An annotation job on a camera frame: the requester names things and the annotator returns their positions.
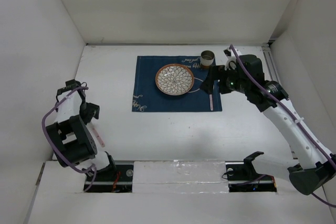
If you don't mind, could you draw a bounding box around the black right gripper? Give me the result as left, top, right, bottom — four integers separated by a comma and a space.
199, 63, 250, 94

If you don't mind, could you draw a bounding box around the pink handled knife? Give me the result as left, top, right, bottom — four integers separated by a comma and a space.
209, 94, 214, 111

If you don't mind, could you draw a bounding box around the pink handled fork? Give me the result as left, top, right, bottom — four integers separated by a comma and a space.
91, 126, 105, 148

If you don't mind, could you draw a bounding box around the white cup with cork base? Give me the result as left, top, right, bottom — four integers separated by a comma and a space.
200, 50, 215, 69

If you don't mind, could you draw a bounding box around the floral patterned ceramic bowl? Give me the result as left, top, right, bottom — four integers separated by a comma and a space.
155, 63, 194, 96

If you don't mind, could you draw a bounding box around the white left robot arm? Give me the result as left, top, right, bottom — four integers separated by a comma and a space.
43, 79, 117, 180

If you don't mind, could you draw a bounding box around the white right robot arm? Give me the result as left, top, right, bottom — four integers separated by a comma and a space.
201, 45, 335, 195

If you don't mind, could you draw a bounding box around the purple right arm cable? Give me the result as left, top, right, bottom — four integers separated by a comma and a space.
228, 44, 336, 208

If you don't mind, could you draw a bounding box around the aluminium rail on right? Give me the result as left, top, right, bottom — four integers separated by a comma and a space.
261, 44, 280, 83

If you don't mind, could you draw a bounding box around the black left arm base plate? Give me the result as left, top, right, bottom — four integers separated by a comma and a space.
83, 161, 134, 193

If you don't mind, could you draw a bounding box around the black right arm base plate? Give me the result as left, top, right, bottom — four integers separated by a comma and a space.
221, 151, 277, 193

